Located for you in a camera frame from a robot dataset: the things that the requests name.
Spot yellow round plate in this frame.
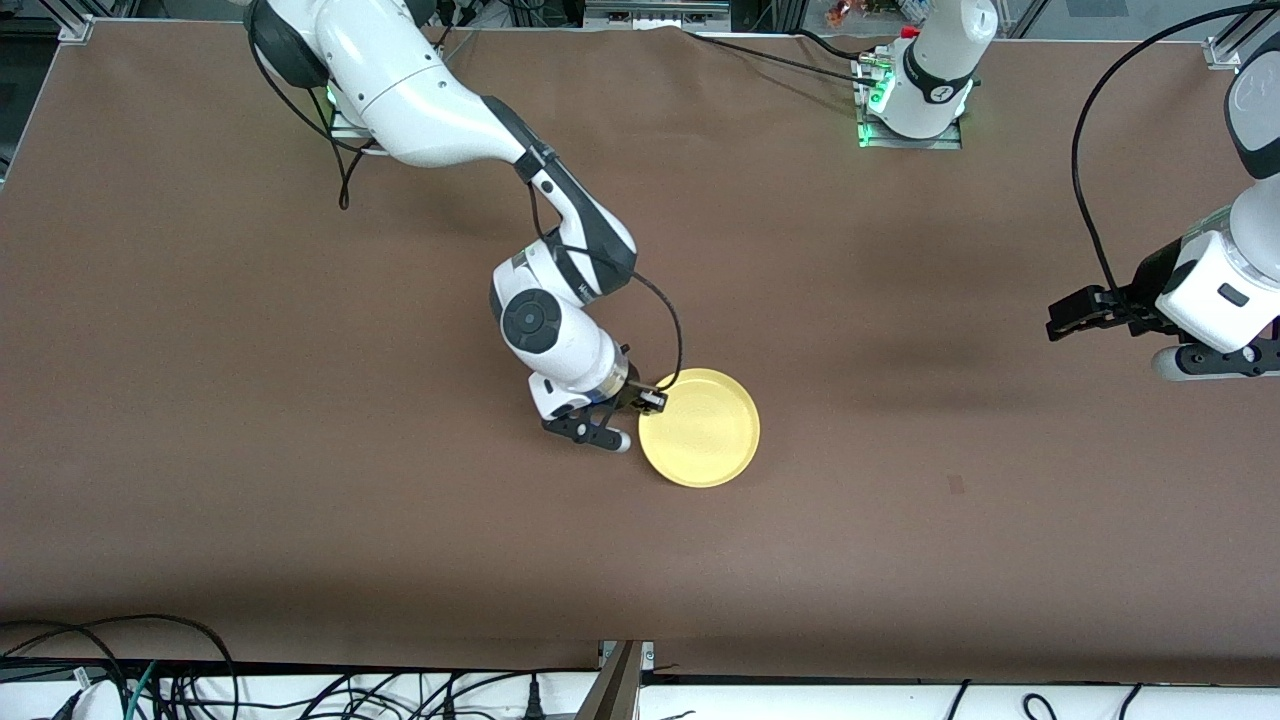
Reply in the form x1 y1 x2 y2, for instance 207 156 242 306
638 368 761 489

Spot white lower shelf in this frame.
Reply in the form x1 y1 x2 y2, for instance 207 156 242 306
0 668 1280 720

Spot grey metal device box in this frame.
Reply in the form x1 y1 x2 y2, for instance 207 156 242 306
585 0 731 31

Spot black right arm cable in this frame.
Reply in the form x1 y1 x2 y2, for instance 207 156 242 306
248 30 685 393

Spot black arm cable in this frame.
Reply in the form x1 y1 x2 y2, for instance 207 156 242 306
1072 3 1280 301
248 30 685 393

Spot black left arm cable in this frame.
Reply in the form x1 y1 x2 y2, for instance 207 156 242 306
1072 3 1280 301

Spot aluminium frame corner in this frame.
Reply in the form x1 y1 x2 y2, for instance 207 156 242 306
40 0 96 43
1205 0 1280 71

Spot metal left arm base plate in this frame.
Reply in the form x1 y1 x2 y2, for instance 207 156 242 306
852 55 963 151

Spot aluminium profile post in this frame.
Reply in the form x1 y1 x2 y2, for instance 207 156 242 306
575 640 656 720

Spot black cable across table edge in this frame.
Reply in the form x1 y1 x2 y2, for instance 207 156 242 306
683 28 883 89

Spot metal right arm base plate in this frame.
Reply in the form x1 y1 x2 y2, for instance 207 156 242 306
328 85 391 157

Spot black arched cable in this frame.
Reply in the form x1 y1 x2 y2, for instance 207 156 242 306
295 672 421 720

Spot black base connector cables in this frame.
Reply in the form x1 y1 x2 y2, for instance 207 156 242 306
430 0 479 51

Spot long black looped cable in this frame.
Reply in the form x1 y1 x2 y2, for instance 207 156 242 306
0 613 238 720

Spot teal cable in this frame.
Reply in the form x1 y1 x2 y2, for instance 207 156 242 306
125 660 161 720

